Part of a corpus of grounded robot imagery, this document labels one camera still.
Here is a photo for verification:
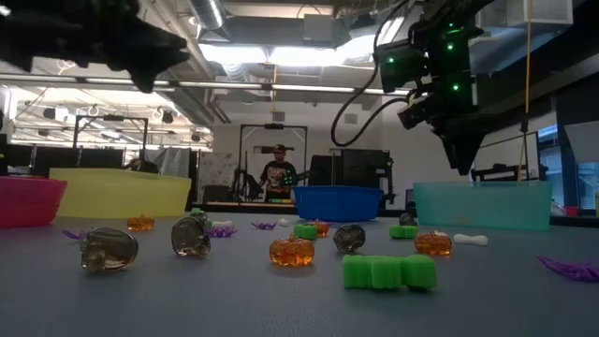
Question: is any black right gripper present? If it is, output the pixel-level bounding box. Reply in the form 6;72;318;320
397;27;487;176

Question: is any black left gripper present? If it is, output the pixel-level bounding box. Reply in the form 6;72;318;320
0;0;191;94

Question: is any green foam decoration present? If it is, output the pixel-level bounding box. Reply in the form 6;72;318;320
189;207;212;229
388;225;420;241
293;223;319;242
342;254;438;290

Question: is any black framed robot station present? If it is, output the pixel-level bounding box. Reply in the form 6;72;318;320
471;130;548;183

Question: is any teal translucent plastic bin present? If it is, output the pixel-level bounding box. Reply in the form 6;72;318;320
413;180;553;232

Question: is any black equipment rack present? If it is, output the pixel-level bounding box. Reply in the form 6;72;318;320
308;148;397;205

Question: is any grey fabric cover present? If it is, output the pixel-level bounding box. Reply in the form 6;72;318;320
144;147;192;178

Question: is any person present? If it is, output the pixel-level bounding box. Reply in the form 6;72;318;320
256;143;299;203
124;157;159;175

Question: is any blue plastic bin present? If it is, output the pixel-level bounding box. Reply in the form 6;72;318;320
292;184;384;223

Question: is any bright ceiling light panel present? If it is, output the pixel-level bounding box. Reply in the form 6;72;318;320
198;35;389;67

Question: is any black partition panel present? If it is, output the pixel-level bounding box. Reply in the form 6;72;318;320
7;144;125;177

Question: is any yellow translucent plastic bin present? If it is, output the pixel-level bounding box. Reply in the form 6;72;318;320
49;168;193;220

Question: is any black chair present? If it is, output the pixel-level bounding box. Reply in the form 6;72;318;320
203;184;233;203

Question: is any long ceiling tube light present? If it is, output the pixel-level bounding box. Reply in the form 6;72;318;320
177;80;413;95

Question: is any white ceiling unit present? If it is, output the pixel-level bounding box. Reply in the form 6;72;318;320
507;0;575;27

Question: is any grey ceiling unit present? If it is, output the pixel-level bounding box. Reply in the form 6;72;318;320
303;13;336;46

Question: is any background work table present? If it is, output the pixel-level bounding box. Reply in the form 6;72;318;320
204;199;299;214

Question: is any pink round plastic bowl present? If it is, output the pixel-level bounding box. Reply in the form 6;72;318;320
0;175;68;229

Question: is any silver ventilation duct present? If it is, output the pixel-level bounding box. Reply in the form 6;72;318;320
188;0;226;32

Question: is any black gantry frame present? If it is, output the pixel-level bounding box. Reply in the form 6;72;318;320
72;114;150;163
237;123;309;203

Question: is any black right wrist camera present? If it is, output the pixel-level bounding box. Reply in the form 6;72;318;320
377;39;431;94

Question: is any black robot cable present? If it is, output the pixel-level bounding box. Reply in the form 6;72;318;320
329;0;413;149

